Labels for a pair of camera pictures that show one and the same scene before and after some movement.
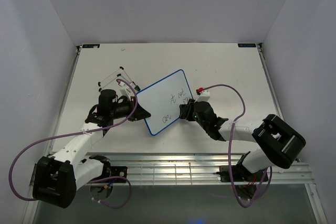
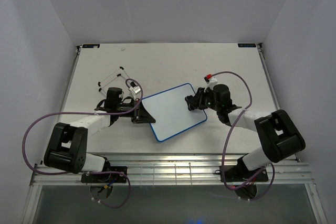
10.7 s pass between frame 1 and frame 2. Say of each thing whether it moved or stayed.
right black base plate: stayed
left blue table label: stayed
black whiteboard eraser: moved
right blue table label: stayed
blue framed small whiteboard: moved
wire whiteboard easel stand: stayed
